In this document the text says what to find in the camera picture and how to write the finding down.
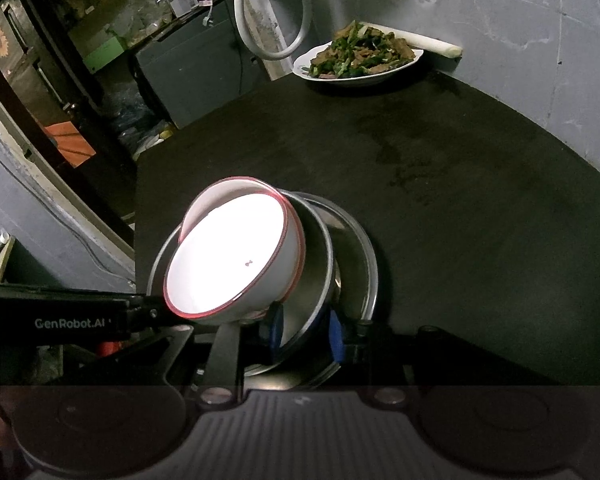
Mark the deep steel bowl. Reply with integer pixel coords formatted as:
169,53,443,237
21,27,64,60
146,179,335,376

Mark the steel plate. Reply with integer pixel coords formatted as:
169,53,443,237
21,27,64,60
249,190,380,391

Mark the white ceramic bowl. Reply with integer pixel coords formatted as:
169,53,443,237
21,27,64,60
178,177,282,243
162,190,308,326

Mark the yellow bin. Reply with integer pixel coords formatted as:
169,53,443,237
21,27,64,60
132,128,174,160

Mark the green box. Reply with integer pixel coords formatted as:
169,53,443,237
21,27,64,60
83,37,125,74

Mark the dark grey cabinet box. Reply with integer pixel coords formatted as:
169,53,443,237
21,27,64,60
136,0,270,129

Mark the white plate of stir-fry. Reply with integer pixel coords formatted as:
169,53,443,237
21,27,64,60
292,21,424,84

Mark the wooden door frame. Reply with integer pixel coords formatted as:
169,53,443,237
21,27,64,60
0,100,135,287

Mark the grey looped hose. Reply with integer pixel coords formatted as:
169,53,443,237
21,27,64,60
232,0,313,62

